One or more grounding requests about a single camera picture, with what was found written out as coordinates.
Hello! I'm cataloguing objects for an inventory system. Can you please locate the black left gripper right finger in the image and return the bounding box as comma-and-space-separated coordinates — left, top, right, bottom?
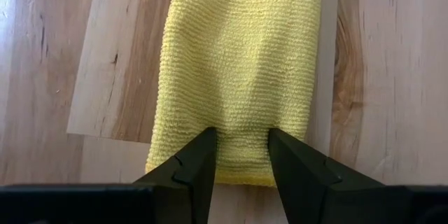
267, 127, 448, 224

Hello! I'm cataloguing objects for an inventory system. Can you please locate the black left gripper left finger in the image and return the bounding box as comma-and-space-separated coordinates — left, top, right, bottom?
0, 127, 218, 224

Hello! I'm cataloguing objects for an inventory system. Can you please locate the yellow microfiber towel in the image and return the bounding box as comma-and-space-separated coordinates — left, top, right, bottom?
145, 0, 325, 187

